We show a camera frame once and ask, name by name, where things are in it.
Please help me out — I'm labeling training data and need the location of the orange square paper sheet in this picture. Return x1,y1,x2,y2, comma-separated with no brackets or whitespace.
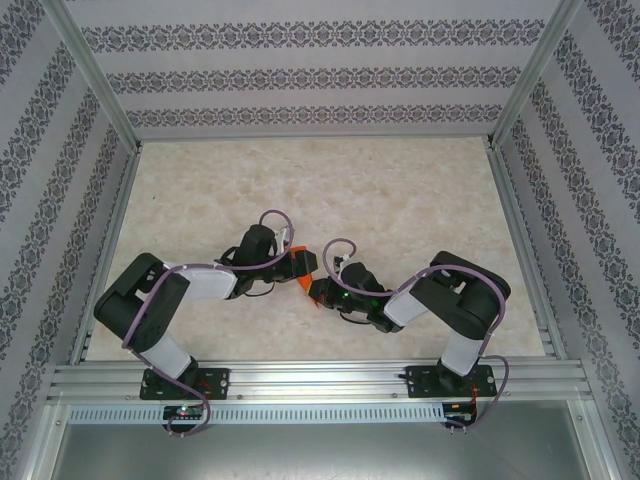
289,244,321,309

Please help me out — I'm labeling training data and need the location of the grey metal sheet shelf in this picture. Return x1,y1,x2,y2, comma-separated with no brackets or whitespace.
49,422,604,480

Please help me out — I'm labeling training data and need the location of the thin black right gripper cable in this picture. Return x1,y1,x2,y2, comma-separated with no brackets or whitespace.
339,309,375,327

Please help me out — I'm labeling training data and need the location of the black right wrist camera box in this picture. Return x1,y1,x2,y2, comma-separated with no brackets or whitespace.
339,262,381,297

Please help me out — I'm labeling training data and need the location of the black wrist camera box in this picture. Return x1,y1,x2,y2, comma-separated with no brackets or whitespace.
339,262,381,297
238,224,279,264

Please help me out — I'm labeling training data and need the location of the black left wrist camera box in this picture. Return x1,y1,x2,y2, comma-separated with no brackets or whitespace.
238,224,279,264

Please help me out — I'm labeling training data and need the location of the aluminium mounting rail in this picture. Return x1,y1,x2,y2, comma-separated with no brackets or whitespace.
47,358,594,404

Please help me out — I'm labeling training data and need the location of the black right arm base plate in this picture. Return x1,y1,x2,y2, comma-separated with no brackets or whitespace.
405,364,499,399

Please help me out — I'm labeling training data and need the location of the slotted grey cable duct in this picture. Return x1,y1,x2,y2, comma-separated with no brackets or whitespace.
67,403,446,425

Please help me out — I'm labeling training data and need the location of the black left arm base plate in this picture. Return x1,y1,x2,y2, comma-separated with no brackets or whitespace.
141,368,231,401

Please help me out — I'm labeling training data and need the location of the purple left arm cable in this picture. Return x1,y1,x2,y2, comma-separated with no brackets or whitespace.
122,208,296,440

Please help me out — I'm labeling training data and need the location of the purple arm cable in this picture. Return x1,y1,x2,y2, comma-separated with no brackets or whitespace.
122,208,296,440
322,238,512,436

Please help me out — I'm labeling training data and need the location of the aluminium table side rail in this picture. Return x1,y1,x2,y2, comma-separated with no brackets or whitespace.
487,144,569,359
69,144,144,364

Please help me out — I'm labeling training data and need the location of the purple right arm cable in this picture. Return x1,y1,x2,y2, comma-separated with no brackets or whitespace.
322,238,512,436

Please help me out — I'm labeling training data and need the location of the aluminium frame post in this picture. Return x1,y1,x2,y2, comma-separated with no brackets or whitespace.
484,0,586,151
42,0,144,154

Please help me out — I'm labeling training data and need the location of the aluminium frame leg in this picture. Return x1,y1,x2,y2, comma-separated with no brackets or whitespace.
569,399,624,480
19,399,71,480

